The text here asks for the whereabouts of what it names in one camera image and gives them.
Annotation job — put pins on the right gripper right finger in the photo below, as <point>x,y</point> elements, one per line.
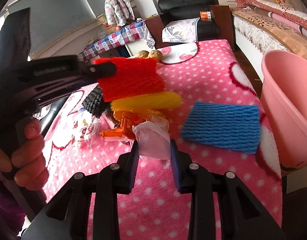
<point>242,215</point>

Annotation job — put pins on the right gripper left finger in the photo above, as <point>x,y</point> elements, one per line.
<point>66,214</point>

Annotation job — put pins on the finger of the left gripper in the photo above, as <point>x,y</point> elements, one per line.
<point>97,71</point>

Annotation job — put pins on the red foam net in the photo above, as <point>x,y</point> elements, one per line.
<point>134,77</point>

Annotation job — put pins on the orange plastic wrapper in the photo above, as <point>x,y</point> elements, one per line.
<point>127,120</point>

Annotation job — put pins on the pink clear plastic bag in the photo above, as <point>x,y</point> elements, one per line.
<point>153,138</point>

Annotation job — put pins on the person's left hand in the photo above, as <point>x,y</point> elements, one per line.
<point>29,159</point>

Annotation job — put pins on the black foam net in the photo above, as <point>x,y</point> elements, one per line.
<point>94,103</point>

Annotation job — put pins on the white side table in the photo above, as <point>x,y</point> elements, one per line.
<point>131,49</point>

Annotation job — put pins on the orange fruit on table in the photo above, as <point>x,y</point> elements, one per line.
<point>118,28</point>

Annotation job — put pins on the red clear snack wrapper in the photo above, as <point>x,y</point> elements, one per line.
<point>85,131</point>

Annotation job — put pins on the checkered tablecloth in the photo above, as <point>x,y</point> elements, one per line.
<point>127,34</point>

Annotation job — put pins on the hanging patterned jacket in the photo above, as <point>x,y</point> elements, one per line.
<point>118,12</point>

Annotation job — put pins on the yellow foam net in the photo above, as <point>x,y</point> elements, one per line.
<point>161,100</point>

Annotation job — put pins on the pink polka dot blanket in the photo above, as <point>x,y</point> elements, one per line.
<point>154,209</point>

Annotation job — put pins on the floral cloth on armchair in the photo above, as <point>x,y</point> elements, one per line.
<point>182,31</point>

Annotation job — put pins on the black leather armchair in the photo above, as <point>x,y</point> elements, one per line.
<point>176,10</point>

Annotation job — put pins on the pink plastic basin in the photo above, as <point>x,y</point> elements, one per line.
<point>284,97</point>

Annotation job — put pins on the orange box on armrest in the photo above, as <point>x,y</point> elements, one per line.
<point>205,15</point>

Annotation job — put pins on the bed with brown sheet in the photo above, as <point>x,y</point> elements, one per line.
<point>267,34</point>

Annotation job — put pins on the red dotted quilt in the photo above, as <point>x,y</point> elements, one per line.
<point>285,14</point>

